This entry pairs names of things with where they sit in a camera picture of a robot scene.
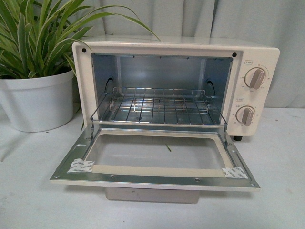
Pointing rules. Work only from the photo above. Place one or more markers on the glass oven door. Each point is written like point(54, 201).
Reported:
point(135, 156)

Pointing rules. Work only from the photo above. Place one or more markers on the silver oven door handle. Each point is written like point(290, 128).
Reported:
point(152, 195)

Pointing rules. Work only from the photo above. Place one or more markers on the cream Toshiba toaster oven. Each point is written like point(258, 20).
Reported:
point(216, 65)

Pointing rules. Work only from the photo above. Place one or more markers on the lower timer knob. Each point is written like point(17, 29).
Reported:
point(245, 115)

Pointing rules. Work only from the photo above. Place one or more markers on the upper temperature knob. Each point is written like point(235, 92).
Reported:
point(255, 78)

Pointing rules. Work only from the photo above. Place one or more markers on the white plastic flower pot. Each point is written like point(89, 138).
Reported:
point(38, 104)

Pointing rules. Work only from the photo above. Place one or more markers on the green striped spider plant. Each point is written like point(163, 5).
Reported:
point(36, 37)

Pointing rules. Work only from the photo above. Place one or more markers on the grey fabric backdrop curtain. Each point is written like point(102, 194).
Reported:
point(275, 23)

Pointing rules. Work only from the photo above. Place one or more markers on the metal wire oven rack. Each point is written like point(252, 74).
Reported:
point(149, 106)

